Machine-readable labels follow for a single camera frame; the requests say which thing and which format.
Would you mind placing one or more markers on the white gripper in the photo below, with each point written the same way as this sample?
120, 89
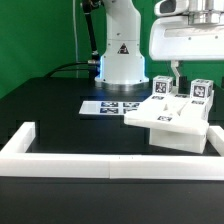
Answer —
173, 38

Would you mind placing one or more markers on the white tagged cube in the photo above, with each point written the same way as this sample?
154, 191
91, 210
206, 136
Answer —
201, 88
162, 85

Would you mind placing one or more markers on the white chair back frame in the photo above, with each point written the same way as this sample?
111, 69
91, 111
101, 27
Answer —
172, 113

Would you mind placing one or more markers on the white chair seat part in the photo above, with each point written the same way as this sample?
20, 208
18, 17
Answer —
179, 141

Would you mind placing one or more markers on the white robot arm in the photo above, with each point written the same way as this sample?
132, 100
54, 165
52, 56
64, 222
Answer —
122, 66

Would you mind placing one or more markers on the white marker sheet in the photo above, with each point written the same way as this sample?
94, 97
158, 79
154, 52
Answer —
114, 108

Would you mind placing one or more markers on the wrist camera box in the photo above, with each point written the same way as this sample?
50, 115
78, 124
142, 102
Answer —
170, 7

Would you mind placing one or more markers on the white U-shaped fence frame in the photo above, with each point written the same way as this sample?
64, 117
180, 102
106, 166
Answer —
16, 161

